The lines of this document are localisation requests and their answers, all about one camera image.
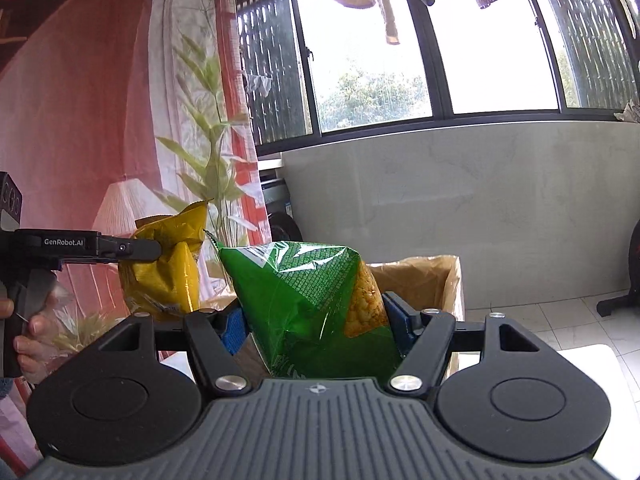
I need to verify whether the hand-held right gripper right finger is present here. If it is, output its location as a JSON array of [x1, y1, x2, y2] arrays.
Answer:
[[382, 291, 540, 395]]

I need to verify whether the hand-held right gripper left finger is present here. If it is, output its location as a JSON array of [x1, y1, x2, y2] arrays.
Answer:
[[98, 307, 253, 394]]

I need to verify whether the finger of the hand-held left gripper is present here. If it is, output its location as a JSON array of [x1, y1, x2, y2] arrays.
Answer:
[[97, 236, 164, 264]]

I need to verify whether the yellow snack bag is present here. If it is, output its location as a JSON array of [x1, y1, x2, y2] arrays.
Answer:
[[117, 200, 211, 322]]

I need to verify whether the cardboard box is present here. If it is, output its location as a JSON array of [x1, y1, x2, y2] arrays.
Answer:
[[367, 255, 466, 381]]

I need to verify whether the green snack bag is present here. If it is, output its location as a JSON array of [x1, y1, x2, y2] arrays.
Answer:
[[204, 230, 404, 379]]

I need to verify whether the person's left hand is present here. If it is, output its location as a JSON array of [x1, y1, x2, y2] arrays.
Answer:
[[0, 291, 62, 386]]

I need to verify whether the black round disc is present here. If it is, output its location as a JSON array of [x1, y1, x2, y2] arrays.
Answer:
[[269, 211, 304, 244]]

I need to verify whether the grey appliance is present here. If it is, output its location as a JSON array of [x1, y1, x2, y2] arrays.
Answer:
[[259, 175, 294, 221]]

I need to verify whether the small hanging cloth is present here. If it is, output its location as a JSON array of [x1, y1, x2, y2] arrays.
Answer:
[[244, 72, 274, 97]]

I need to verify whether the black stand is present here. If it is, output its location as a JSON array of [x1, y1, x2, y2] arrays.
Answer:
[[596, 220, 640, 319]]

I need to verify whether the black framed window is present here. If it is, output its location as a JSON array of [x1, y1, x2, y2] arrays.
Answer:
[[234, 0, 640, 159]]

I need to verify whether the beige hanging garment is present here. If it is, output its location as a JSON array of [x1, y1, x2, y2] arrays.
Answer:
[[372, 0, 402, 46]]

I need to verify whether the crumpled white item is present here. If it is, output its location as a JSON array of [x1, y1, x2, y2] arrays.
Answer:
[[614, 100, 640, 124]]

